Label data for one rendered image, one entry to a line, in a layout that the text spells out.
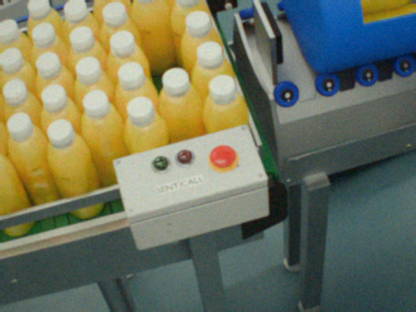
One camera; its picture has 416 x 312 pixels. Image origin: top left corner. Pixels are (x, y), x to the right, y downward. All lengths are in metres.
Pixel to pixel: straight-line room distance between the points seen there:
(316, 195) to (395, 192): 0.76
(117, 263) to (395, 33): 0.62
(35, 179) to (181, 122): 0.25
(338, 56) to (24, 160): 0.52
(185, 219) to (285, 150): 0.36
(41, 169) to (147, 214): 0.24
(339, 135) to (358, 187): 0.96
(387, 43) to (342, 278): 1.09
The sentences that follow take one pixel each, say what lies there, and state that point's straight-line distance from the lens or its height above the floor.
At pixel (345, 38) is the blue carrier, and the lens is 1.35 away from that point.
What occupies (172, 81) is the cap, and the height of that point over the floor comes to 1.10.
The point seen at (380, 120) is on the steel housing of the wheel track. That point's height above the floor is 0.86.
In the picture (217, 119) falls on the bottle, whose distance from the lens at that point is 1.32.
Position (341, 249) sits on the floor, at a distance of 2.40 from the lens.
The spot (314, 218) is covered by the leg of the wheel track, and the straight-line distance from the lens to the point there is 1.86.
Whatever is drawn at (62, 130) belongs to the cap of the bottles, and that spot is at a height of 1.10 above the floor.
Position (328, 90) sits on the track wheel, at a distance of 1.48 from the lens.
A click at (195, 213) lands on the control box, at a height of 1.06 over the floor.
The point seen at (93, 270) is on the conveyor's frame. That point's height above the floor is 0.78.
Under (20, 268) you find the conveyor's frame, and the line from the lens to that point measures 1.49.
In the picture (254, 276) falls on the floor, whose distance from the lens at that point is 2.36.
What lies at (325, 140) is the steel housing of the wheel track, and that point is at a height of 0.85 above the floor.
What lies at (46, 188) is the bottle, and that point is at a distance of 1.41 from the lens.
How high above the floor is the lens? 2.11
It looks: 55 degrees down
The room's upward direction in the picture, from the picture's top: 8 degrees counter-clockwise
